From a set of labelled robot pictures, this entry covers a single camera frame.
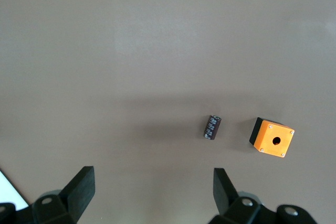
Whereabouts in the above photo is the orange box with hole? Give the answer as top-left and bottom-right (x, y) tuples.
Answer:
(248, 117), (296, 159)

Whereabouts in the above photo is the white drawer cabinet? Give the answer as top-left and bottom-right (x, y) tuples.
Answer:
(0, 167), (30, 210)

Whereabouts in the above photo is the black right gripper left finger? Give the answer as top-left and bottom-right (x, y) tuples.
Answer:
(0, 166), (96, 224)

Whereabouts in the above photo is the black cylindrical capacitor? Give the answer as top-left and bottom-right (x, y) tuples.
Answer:
(203, 114), (222, 141)

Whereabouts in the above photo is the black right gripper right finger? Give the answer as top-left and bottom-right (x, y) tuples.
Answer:
(209, 167), (319, 224)

